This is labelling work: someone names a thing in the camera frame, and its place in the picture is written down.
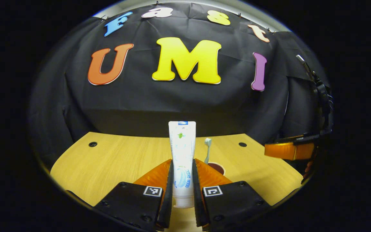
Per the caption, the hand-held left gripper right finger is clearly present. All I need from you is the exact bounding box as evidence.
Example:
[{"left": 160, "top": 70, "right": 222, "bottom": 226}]
[{"left": 192, "top": 158, "right": 271, "bottom": 231}]

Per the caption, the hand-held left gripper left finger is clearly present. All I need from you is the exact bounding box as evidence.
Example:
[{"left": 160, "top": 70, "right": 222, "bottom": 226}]
[{"left": 94, "top": 159, "right": 174, "bottom": 232}]

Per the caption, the beige cup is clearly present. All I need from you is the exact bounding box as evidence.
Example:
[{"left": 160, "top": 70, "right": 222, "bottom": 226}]
[{"left": 207, "top": 162, "right": 225, "bottom": 176}]

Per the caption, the white toothpaste tube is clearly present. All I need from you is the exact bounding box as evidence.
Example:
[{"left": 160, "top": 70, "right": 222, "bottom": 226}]
[{"left": 168, "top": 121, "right": 196, "bottom": 208}]

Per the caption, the pale green toothbrush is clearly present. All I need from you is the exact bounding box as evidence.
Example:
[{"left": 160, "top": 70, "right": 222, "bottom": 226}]
[{"left": 204, "top": 138, "right": 212, "bottom": 165}]

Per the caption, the wooden desktop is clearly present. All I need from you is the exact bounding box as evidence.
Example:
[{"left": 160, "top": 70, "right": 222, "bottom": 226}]
[{"left": 50, "top": 131, "right": 303, "bottom": 232}]

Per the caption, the black backdrop cloth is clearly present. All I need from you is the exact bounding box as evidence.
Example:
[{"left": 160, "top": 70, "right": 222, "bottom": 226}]
[{"left": 28, "top": 3, "right": 331, "bottom": 168}]

